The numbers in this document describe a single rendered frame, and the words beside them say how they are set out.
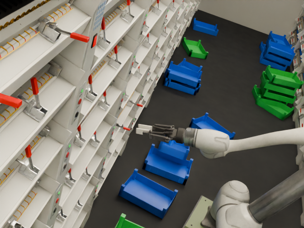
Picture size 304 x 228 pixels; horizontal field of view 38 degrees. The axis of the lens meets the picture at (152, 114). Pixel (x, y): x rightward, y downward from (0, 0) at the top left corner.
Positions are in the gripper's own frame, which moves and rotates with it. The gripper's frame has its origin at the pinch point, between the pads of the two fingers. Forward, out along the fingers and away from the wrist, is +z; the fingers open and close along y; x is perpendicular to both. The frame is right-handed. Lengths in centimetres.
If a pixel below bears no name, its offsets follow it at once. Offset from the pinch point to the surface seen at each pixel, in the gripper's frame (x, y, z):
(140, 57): -28.8, -20.9, 8.1
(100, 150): 4.9, 16.6, 16.6
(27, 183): -46, 105, 1
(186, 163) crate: 65, -69, -13
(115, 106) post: -20.1, 16.3, 9.2
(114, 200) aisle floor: 60, -13, 20
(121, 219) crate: 17.6, 44.7, -2.9
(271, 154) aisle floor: 83, -127, -73
